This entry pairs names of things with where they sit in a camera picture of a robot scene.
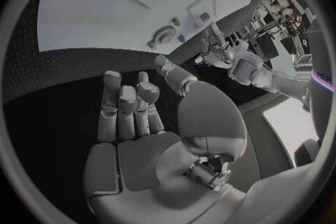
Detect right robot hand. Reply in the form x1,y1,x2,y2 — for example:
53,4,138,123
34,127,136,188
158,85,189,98
82,54,249,224

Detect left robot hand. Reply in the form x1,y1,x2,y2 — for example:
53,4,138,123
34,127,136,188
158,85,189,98
194,23,237,69

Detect white task board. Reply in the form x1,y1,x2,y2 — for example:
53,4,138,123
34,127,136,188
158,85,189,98
37,0,268,54

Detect black screen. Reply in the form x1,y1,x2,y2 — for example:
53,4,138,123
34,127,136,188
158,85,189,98
255,34,280,59

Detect grey gear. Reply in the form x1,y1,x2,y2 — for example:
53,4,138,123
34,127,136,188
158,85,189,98
152,25,176,44

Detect cluttered workshop desk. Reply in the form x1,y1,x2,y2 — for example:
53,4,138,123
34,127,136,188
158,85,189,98
251,0,318,65

